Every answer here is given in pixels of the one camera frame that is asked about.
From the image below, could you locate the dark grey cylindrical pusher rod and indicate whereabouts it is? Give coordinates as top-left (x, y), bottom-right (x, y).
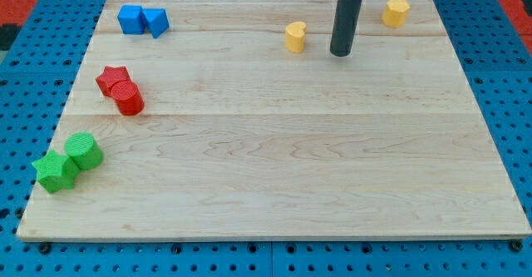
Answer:
top-left (329, 0), bottom-right (362, 57)

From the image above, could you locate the yellow heart block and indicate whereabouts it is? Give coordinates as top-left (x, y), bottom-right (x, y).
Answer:
top-left (285, 21), bottom-right (307, 53)

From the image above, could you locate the yellow hexagon block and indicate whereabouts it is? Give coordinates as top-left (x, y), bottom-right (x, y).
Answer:
top-left (382, 0), bottom-right (411, 28)

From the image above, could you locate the light wooden board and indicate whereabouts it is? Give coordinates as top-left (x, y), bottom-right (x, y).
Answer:
top-left (17, 0), bottom-right (531, 243)

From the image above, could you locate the blue triangle block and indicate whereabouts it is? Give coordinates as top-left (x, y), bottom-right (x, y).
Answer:
top-left (141, 8), bottom-right (170, 38)

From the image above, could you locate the blue cube block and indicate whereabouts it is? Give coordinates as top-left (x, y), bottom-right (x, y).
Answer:
top-left (117, 5), bottom-right (145, 35)

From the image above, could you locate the red cylinder block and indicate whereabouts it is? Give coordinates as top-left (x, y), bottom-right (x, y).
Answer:
top-left (111, 81), bottom-right (145, 116)

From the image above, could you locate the red star block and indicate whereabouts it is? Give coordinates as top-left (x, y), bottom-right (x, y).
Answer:
top-left (96, 66), bottom-right (131, 96)

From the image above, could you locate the green cylinder block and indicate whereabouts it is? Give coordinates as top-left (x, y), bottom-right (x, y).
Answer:
top-left (65, 132), bottom-right (104, 171)

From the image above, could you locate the green star block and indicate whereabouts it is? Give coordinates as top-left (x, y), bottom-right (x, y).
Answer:
top-left (32, 150), bottom-right (81, 194)

